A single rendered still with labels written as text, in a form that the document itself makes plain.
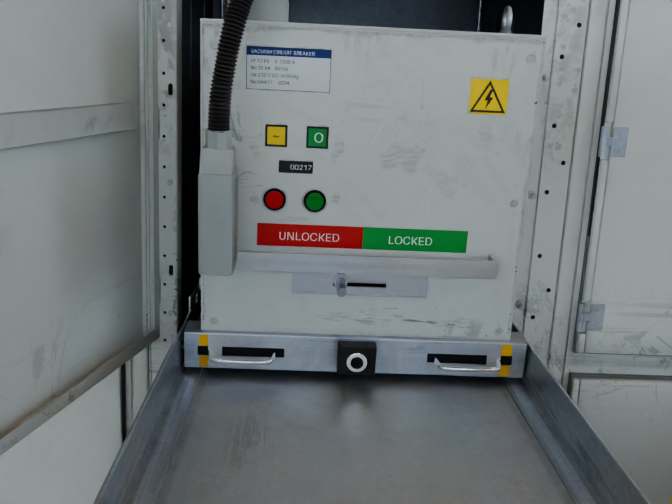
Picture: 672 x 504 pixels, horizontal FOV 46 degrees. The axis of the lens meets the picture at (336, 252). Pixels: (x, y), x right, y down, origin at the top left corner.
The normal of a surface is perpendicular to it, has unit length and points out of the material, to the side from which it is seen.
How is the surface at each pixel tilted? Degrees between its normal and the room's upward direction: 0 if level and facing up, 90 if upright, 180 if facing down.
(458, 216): 93
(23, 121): 90
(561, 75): 90
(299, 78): 93
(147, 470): 0
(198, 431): 0
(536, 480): 0
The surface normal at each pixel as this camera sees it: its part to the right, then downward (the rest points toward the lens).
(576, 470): 0.04, -0.97
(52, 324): 0.97, 0.10
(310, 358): 0.03, 0.29
